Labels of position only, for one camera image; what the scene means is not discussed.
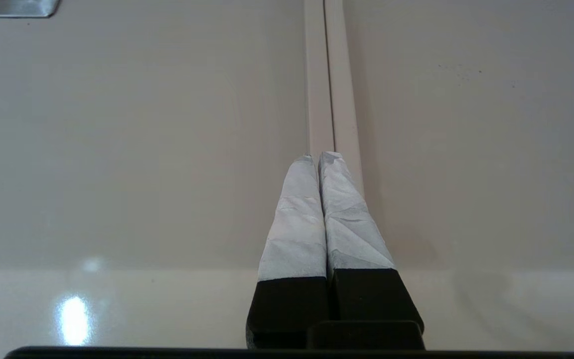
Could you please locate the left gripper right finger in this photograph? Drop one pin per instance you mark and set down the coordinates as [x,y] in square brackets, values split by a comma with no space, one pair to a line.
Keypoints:
[357,249]

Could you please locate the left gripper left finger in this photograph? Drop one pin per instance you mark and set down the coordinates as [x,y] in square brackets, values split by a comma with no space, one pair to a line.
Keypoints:
[292,249]

